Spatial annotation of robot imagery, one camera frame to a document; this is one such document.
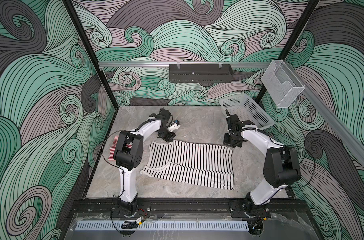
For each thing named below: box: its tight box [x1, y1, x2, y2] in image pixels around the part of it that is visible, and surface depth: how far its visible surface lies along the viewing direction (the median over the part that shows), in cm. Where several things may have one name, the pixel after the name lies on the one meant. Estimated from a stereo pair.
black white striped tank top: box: [140, 141, 235, 190], surface depth 89 cm
